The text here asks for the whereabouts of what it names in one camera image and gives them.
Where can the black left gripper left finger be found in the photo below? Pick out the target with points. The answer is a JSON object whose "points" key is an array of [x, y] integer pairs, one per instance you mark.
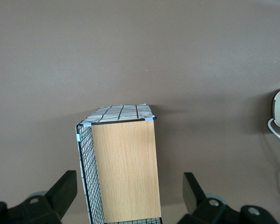
{"points": [[53, 200]]}

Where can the brown table cover mat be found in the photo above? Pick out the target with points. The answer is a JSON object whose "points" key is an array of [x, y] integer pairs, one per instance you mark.
{"points": [[130, 51]]}

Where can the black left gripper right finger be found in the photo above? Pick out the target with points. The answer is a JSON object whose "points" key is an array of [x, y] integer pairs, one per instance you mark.
{"points": [[200, 207]]}

